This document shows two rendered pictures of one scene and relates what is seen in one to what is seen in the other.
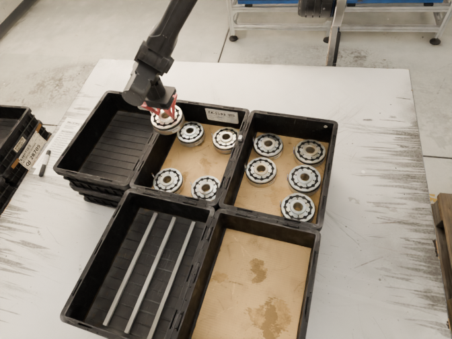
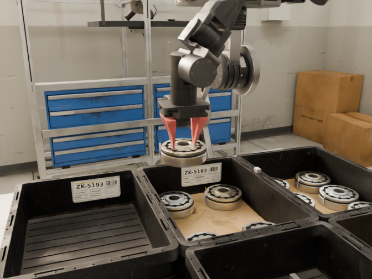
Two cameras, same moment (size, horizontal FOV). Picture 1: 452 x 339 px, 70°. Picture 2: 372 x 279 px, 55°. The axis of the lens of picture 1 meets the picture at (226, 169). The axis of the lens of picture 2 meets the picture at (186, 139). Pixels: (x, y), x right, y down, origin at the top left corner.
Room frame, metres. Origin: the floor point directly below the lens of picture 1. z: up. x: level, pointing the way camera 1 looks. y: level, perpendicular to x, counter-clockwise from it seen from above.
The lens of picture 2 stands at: (0.21, 0.70, 1.30)
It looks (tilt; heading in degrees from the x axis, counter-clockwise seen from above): 17 degrees down; 314
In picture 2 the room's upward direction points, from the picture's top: straight up
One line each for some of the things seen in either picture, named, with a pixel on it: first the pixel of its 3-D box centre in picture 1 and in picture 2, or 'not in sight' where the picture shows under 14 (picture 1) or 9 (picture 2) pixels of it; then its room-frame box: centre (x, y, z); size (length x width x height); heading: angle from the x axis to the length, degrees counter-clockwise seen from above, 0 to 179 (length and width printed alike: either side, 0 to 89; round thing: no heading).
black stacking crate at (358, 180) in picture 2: (281, 172); (316, 194); (0.56, -0.18, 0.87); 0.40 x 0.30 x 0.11; 153
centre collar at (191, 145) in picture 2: (166, 115); (183, 144); (0.75, 0.15, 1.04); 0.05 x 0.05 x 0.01
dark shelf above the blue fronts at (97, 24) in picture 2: not in sight; (166, 25); (2.45, -1.40, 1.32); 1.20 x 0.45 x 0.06; 69
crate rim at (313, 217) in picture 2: (193, 148); (214, 193); (0.70, 0.09, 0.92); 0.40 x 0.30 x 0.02; 153
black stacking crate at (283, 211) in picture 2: (196, 157); (213, 212); (0.70, 0.09, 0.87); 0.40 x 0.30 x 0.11; 153
